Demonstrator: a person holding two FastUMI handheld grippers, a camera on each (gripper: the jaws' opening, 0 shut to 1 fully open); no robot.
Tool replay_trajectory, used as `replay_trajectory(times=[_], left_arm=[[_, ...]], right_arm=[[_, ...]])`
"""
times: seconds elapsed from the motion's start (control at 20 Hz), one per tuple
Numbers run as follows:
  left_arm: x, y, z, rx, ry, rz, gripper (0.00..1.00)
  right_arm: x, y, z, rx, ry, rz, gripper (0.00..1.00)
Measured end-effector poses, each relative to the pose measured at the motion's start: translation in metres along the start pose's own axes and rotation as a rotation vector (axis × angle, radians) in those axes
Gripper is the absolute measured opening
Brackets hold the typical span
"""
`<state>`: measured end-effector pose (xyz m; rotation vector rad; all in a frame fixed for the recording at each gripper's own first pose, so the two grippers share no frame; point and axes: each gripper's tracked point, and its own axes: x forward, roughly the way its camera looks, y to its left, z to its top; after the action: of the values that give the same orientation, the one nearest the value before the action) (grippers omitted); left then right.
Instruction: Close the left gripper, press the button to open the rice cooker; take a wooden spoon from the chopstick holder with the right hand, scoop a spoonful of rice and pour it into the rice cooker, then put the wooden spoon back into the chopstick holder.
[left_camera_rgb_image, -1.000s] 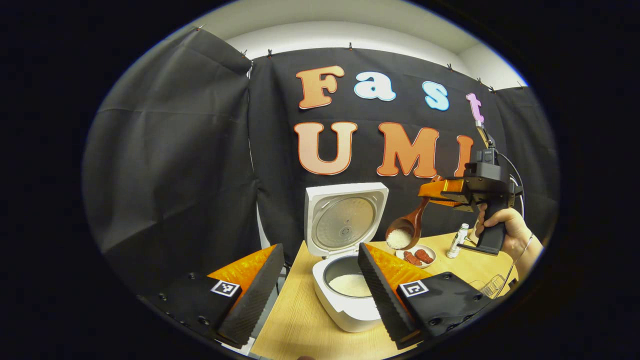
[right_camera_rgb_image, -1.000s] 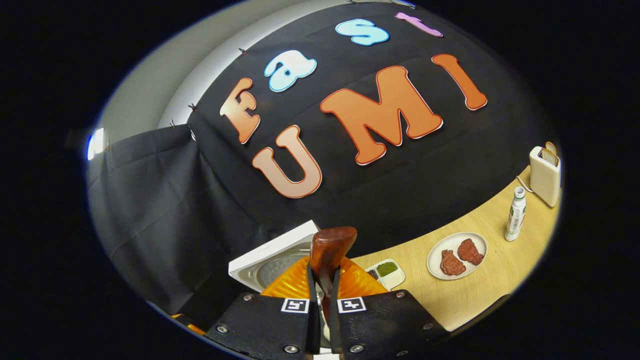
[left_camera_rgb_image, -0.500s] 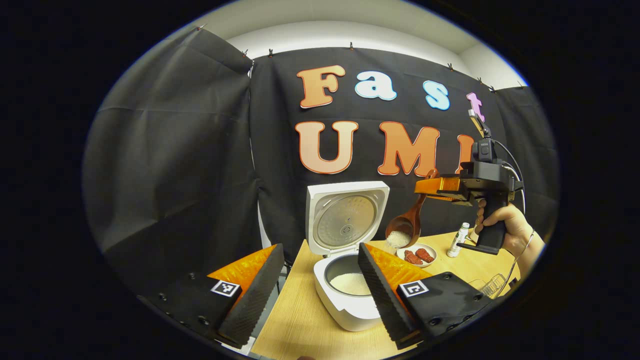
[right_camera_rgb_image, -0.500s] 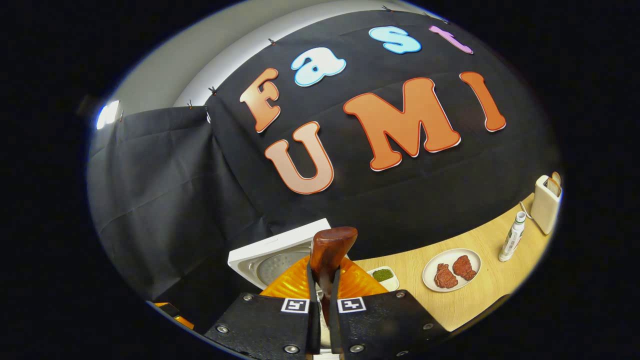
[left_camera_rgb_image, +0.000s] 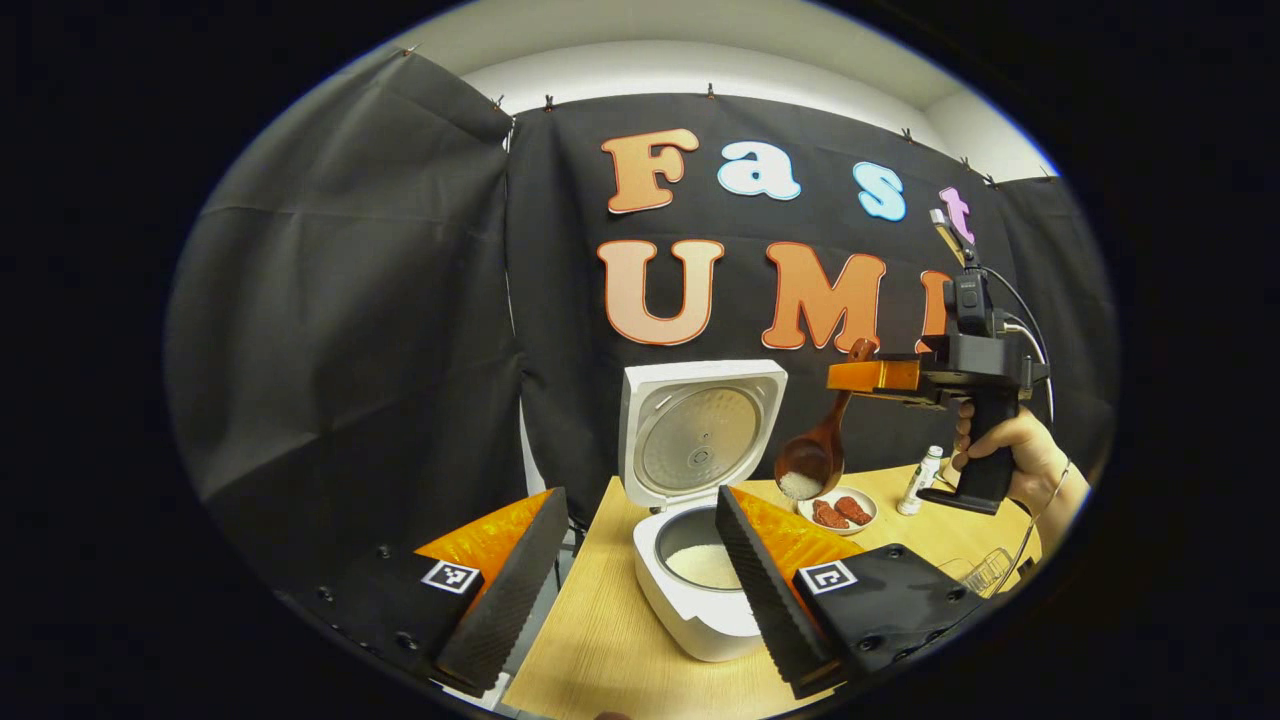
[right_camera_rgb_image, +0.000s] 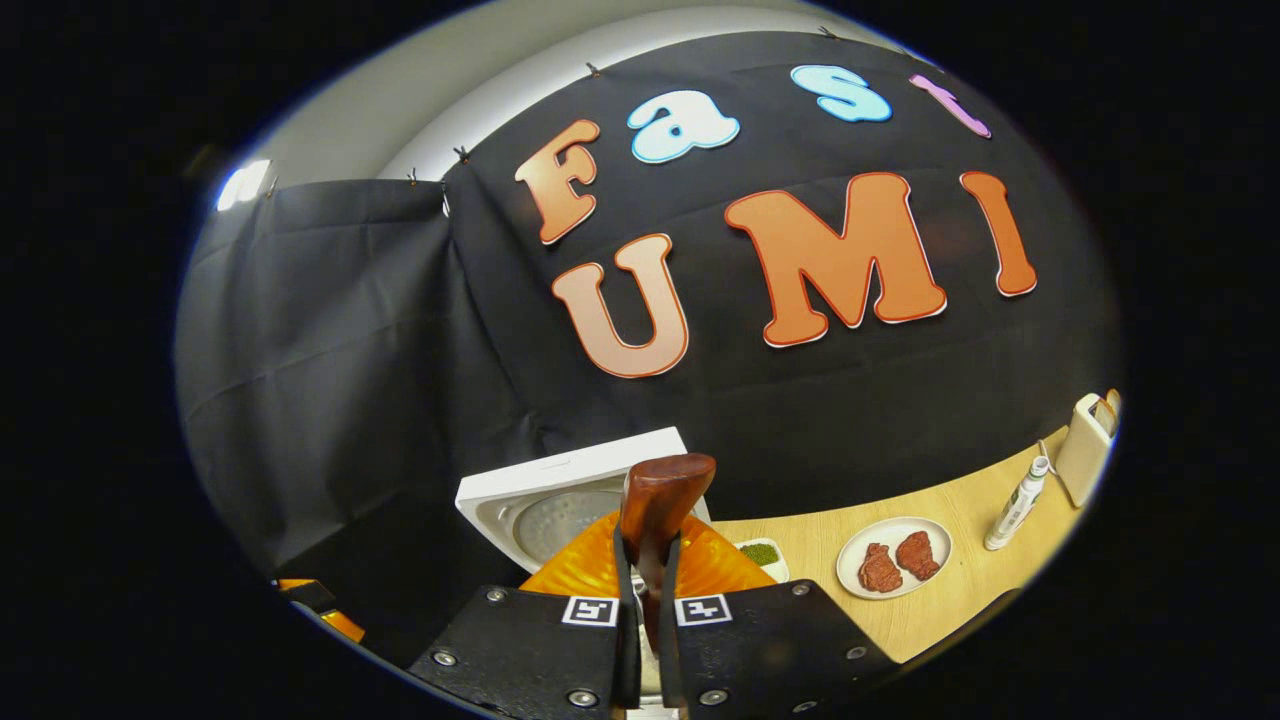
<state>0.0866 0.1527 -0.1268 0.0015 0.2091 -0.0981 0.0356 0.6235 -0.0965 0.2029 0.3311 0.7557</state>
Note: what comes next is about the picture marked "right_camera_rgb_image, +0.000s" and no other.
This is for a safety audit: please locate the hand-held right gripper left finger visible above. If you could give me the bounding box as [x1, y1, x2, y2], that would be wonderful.
[408, 512, 641, 716]

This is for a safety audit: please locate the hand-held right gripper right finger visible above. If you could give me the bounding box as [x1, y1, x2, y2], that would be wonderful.
[655, 515, 899, 719]

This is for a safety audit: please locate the white rice cooker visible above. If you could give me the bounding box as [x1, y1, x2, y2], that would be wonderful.
[455, 427, 713, 576]

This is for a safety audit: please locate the white dish with green filling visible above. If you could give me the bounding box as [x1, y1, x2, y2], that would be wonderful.
[735, 538, 791, 584]

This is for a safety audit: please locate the white round plate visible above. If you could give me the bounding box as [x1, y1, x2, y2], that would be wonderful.
[836, 516, 954, 601]

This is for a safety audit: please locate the red meat piece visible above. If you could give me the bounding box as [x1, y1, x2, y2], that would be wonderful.
[858, 543, 904, 594]
[895, 530, 943, 582]

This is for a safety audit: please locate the black backdrop cloth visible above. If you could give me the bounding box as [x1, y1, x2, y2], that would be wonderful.
[175, 30, 1126, 601]

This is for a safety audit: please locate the white drink bottle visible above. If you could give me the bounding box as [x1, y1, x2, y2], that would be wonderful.
[984, 456, 1051, 552]

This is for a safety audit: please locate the ceiling light panel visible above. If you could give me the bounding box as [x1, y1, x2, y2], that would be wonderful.
[217, 160, 273, 213]

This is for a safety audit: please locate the white toaster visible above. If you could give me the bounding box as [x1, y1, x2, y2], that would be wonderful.
[1055, 392, 1121, 509]

